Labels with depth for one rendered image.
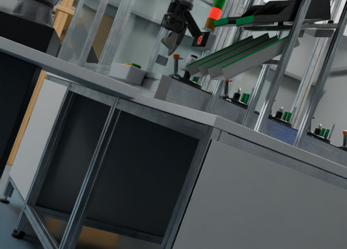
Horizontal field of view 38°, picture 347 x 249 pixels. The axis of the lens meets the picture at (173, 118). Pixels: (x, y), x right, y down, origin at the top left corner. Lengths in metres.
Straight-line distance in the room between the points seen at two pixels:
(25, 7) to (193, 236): 0.95
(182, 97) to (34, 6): 0.60
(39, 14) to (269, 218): 0.99
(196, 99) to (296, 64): 7.94
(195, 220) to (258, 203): 0.19
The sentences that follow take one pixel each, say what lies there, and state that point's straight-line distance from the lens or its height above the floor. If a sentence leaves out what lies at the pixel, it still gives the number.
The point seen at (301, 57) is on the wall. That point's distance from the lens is 9.85.
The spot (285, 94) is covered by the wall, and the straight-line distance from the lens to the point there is 9.70.
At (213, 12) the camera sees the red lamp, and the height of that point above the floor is 1.33.
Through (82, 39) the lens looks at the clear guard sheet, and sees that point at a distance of 2.92.
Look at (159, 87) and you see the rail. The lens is 1.84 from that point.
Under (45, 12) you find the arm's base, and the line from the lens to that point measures 1.81.
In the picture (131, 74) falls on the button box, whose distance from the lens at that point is 1.96.
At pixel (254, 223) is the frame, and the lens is 1.43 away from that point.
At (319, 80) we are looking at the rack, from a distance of 1.76.
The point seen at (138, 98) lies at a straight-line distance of 1.75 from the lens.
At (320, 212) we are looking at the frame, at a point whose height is 0.71.
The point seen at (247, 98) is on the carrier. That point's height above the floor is 1.02.
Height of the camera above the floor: 0.79
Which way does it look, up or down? 1 degrees up
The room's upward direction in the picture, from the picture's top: 20 degrees clockwise
